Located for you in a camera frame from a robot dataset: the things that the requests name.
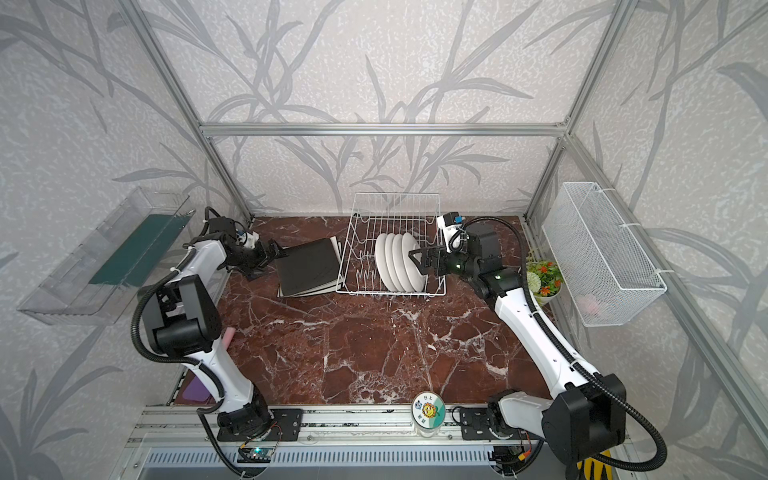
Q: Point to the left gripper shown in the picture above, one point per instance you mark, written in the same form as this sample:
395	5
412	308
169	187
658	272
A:
258	255

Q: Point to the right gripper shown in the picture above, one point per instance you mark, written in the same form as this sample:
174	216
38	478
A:
433	260

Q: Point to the black square plate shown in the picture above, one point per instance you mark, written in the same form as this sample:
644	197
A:
309	267

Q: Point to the round white plate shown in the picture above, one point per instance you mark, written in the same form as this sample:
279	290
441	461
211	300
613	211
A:
381	263
389	260
411	251
399	264

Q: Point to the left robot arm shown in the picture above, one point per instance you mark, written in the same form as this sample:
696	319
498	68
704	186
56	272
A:
176	321

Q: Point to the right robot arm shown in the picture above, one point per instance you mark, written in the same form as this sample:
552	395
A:
585	412

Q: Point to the potted artificial plant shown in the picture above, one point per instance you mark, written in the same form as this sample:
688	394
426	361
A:
545	279

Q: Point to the green sponge mat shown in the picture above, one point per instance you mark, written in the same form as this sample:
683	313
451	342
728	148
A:
134	260

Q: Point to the left circuit board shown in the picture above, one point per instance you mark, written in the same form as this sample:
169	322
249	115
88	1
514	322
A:
256	454

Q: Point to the right circuit board wiring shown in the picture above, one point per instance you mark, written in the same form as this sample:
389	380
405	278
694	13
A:
510	459

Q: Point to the yellow work glove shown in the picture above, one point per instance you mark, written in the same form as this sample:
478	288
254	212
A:
591	469

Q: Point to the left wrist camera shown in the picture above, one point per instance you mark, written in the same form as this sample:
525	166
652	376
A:
247	239

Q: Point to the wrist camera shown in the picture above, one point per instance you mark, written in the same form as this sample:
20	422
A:
451	225
247	239

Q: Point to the white wire dish rack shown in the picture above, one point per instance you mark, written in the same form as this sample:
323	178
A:
397	213

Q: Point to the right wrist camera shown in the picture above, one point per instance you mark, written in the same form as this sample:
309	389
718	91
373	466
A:
451	225

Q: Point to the clear plastic wall shelf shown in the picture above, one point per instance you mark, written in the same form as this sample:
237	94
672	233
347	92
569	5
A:
65	297

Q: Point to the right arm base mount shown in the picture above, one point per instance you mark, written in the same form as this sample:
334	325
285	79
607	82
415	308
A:
475	425

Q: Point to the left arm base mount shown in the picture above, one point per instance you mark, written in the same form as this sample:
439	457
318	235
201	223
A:
281	425

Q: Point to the white mesh wall basket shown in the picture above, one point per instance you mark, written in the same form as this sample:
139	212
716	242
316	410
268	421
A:
609	275

